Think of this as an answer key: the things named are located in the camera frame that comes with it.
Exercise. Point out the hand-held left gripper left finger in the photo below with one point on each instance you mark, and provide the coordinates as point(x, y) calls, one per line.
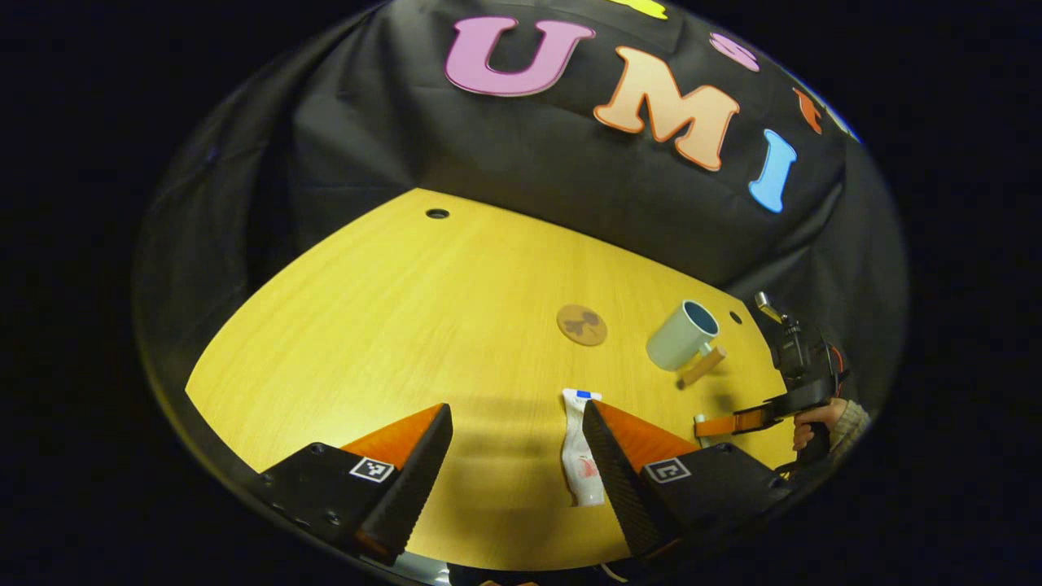
point(415, 484)

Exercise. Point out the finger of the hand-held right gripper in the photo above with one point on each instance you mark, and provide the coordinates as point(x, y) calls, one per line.
point(733, 423)

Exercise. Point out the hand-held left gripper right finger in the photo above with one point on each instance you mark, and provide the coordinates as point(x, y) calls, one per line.
point(623, 488)

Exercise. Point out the round brown coaster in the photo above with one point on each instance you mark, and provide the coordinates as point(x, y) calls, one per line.
point(582, 325)

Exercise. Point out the yellow wooden desktop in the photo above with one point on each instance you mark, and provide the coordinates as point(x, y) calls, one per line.
point(407, 325)

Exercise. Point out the black backdrop cloth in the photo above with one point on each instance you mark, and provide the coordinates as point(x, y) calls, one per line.
point(529, 146)

